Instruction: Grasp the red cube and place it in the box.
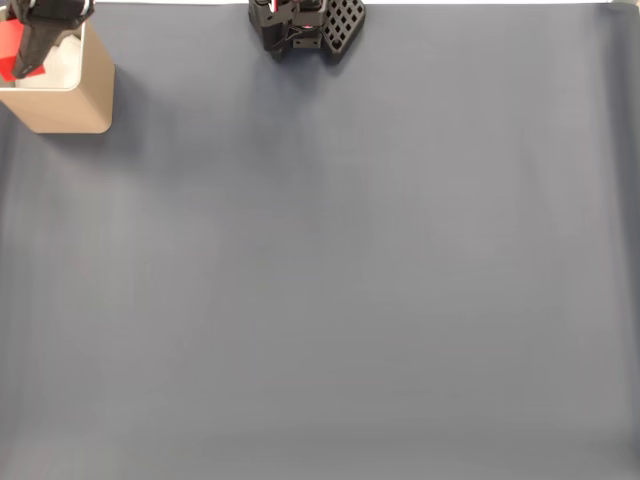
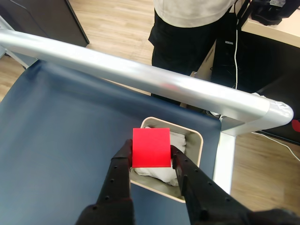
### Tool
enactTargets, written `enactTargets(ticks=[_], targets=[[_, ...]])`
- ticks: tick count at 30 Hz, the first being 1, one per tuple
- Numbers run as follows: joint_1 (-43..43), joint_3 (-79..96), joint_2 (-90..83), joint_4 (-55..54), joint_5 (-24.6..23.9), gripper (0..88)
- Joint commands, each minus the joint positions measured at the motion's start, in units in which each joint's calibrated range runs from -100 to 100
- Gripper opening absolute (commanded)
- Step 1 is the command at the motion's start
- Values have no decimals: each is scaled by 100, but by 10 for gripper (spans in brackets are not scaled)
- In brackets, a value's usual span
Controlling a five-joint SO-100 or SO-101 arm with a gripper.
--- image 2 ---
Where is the silver aluminium frame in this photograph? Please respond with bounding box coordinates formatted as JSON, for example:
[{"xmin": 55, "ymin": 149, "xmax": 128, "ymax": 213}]
[{"xmin": 0, "ymin": 29, "xmax": 294, "ymax": 195}]

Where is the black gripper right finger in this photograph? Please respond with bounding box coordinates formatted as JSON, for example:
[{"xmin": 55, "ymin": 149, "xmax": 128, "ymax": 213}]
[{"xmin": 170, "ymin": 144, "xmax": 300, "ymax": 225}]

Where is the white padding cloth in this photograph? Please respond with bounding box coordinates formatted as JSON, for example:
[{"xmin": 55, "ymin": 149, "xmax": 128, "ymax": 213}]
[{"xmin": 134, "ymin": 126, "xmax": 188, "ymax": 187}]

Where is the red cube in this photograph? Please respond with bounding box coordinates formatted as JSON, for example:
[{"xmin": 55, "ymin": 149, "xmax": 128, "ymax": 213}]
[{"xmin": 132, "ymin": 127, "xmax": 172, "ymax": 169}]

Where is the person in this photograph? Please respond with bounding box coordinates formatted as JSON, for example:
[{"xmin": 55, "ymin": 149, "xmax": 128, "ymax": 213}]
[{"xmin": 147, "ymin": 0, "xmax": 238, "ymax": 109}]

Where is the beige rounded box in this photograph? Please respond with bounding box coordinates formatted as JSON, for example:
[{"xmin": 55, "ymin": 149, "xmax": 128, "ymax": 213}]
[{"xmin": 129, "ymin": 116, "xmax": 203, "ymax": 204}]

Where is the black computer tower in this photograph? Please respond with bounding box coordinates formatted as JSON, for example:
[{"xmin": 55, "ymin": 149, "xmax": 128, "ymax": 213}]
[{"xmin": 210, "ymin": 30, "xmax": 300, "ymax": 97}]

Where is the white floor cable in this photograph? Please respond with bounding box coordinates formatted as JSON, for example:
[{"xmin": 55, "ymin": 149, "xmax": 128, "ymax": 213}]
[{"xmin": 251, "ymin": 130, "xmax": 300, "ymax": 162}]

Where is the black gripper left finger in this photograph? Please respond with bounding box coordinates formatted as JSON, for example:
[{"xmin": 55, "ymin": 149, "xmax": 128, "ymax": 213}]
[{"xmin": 75, "ymin": 138, "xmax": 135, "ymax": 225}]

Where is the black item on desk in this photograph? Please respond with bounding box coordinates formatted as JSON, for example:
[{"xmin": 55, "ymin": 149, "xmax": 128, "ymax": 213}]
[{"xmin": 251, "ymin": 0, "xmax": 296, "ymax": 26}]

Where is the thin white hanging cable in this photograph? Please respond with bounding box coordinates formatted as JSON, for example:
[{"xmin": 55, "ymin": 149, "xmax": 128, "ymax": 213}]
[{"xmin": 233, "ymin": 0, "xmax": 240, "ymax": 90}]

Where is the pale wooden desk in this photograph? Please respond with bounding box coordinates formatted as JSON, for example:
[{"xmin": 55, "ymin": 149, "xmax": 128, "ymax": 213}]
[{"xmin": 240, "ymin": 16, "xmax": 300, "ymax": 49}]

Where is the blue-grey table mat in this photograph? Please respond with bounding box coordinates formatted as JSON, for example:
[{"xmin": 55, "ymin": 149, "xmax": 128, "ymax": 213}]
[{"xmin": 0, "ymin": 58, "xmax": 222, "ymax": 225}]

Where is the dark grey cabinet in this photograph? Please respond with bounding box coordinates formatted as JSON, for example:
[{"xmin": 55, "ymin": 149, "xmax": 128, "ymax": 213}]
[{"xmin": 0, "ymin": 0, "xmax": 90, "ymax": 48}]

